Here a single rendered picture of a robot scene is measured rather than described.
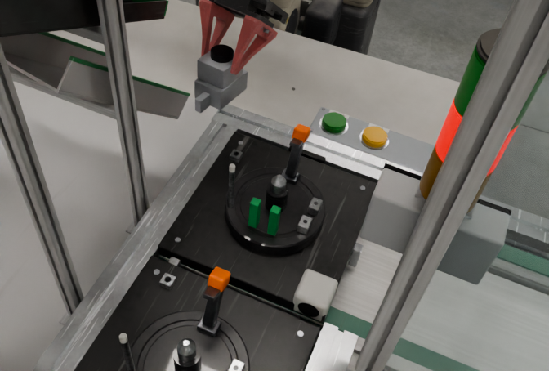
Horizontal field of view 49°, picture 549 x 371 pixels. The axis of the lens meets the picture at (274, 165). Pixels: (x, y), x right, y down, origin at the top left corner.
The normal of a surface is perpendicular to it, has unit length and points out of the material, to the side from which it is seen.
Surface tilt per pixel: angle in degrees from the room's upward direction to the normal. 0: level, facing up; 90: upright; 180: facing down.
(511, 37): 90
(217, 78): 85
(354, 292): 0
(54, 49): 90
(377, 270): 0
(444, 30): 0
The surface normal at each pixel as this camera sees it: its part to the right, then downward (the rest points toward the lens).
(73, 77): 0.84, 0.45
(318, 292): 0.07, -0.65
